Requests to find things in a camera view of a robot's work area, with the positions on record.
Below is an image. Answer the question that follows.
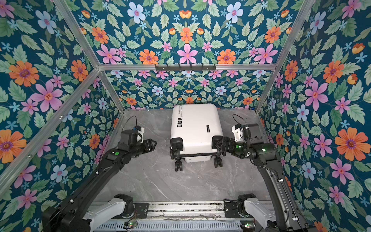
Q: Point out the black hook rail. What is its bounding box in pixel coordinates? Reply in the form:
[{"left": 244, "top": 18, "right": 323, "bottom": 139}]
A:
[{"left": 155, "top": 64, "right": 216, "bottom": 72}]

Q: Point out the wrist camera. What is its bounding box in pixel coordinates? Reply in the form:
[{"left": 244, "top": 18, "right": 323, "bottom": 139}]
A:
[
  {"left": 231, "top": 123, "right": 261, "bottom": 142},
  {"left": 120, "top": 126, "right": 145, "bottom": 145}
]

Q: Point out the white hard-shell suitcase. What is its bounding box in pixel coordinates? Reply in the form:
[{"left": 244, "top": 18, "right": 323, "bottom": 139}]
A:
[{"left": 170, "top": 103, "right": 225, "bottom": 172}]

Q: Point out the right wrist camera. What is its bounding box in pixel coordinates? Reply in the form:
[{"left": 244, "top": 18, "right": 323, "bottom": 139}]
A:
[{"left": 231, "top": 123, "right": 261, "bottom": 142}]

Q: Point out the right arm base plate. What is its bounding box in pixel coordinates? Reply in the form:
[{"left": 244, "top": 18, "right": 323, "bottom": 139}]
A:
[{"left": 223, "top": 201, "right": 247, "bottom": 218}]

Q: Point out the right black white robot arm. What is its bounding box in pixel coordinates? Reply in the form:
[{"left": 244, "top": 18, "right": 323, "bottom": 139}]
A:
[{"left": 215, "top": 137, "right": 317, "bottom": 232}]

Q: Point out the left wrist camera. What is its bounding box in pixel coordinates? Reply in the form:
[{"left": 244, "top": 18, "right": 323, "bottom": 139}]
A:
[{"left": 120, "top": 126, "right": 145, "bottom": 145}]

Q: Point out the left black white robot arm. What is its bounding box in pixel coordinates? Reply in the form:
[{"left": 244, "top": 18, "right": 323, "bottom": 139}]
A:
[{"left": 42, "top": 139, "right": 157, "bottom": 232}]

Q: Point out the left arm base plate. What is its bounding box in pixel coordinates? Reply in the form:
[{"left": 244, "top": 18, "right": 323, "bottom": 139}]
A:
[{"left": 128, "top": 203, "right": 149, "bottom": 219}]

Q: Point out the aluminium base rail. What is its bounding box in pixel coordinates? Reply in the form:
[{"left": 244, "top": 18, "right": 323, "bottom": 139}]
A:
[{"left": 86, "top": 200, "right": 279, "bottom": 224}]

